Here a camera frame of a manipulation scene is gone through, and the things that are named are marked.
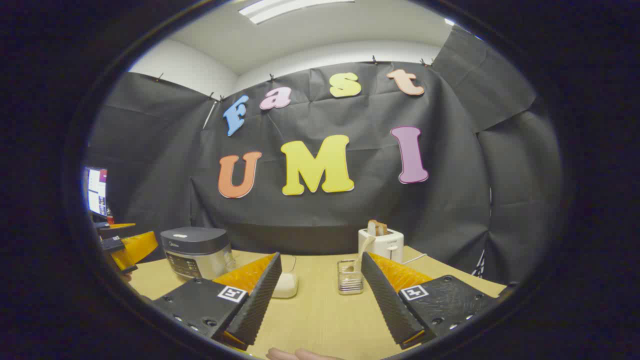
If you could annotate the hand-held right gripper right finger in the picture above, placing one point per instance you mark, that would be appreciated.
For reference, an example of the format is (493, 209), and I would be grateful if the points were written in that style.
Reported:
(387, 305)

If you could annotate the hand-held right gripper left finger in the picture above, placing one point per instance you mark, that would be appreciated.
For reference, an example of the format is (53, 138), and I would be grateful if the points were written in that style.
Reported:
(260, 305)

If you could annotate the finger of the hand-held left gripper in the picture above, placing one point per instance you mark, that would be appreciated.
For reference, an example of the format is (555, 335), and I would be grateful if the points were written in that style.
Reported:
(114, 244)
(115, 231)

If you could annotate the wooden spoon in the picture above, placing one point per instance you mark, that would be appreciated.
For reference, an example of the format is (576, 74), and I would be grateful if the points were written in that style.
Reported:
(361, 252)

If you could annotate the dark grey rice cooker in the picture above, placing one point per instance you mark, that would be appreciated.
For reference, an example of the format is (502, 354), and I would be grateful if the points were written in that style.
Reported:
(195, 242)

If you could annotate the computer monitor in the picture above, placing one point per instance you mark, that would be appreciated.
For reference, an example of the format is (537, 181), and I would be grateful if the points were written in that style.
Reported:
(96, 192)

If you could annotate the white toaster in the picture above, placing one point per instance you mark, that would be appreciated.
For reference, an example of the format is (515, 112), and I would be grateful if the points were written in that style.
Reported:
(390, 245)

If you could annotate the bread slice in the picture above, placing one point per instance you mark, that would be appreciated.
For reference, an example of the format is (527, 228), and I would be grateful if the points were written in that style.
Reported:
(383, 229)
(373, 228)

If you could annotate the ceiling light panel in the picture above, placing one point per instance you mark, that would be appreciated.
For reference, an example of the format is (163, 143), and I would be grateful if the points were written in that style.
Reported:
(280, 9)

